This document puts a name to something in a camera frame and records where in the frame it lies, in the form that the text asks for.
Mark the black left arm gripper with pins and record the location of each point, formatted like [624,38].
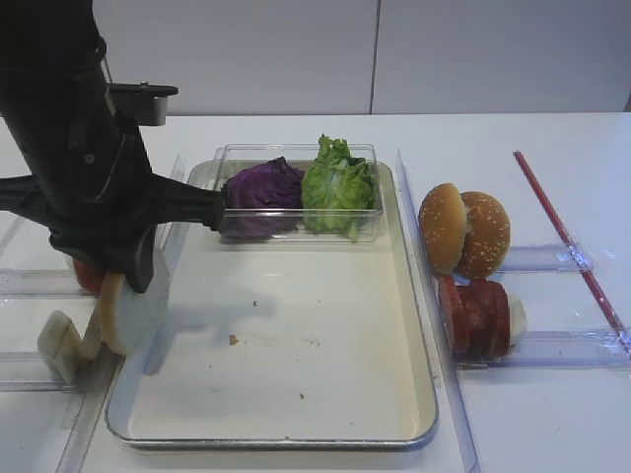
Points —
[93,187]

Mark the bun bottom slice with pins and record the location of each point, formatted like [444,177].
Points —
[123,320]

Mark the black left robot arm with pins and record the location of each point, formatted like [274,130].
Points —
[51,71]

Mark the tomato slices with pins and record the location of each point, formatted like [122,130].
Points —
[89,278]

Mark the green lettuce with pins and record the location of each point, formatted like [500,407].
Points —
[335,188]

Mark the middle meat patty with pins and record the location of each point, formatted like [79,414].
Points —
[479,306]

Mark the inner meat patty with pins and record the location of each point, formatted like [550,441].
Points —
[499,346]

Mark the purple cabbage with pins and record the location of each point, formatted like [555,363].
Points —
[260,201]

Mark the clear plastic vegetable box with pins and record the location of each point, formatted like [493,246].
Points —
[231,159]

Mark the metal tray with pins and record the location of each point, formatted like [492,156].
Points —
[282,345]

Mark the rear sesame bun top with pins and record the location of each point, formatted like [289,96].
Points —
[442,220]

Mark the sesame bun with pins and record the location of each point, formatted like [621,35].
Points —
[442,220]
[487,236]

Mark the front sesame bun top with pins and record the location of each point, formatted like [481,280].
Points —
[487,236]

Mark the red strip on table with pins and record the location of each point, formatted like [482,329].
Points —
[587,274]

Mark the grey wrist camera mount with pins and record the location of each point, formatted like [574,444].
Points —
[146,103]

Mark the clear rail under tomatoes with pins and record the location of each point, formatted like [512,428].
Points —
[47,284]

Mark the clear rail under bun bottoms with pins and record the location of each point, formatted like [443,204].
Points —
[27,372]

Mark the clear long left guide rail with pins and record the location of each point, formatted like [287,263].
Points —
[169,241]

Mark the clear long guide rail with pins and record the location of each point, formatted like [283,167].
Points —
[169,241]
[466,445]

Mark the clear long right guide rail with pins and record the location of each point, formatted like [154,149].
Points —
[466,445]

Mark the clear rail under buns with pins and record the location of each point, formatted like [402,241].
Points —
[547,258]

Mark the clear rail under patties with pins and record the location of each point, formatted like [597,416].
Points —
[592,349]

